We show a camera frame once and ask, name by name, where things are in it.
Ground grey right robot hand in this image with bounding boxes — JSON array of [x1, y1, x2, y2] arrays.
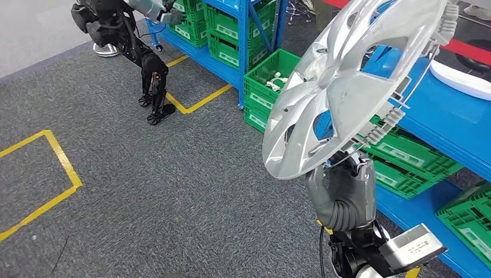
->
[[305, 153, 378, 226]]

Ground silver plastic wheel hubcap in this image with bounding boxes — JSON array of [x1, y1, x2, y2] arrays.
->
[[262, 0, 460, 180]]

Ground blue steel shelf rack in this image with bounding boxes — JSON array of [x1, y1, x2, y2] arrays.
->
[[145, 0, 288, 110], [314, 46, 491, 278]]

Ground white curved plastic part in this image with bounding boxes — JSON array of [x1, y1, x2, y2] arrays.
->
[[429, 59, 491, 101]]

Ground green open plastic crate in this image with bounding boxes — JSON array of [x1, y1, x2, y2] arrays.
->
[[243, 49, 302, 135]]

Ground white plastic fittings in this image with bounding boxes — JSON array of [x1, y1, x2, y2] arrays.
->
[[265, 71, 289, 92]]

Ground red barrier belt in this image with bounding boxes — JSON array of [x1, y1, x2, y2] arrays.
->
[[322, 0, 491, 66]]

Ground black humanoid robot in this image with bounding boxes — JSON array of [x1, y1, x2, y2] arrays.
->
[[71, 0, 185, 126]]

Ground chrome round base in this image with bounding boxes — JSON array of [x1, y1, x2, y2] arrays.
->
[[93, 43, 120, 57]]

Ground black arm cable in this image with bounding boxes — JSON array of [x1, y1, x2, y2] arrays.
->
[[319, 226, 327, 278]]

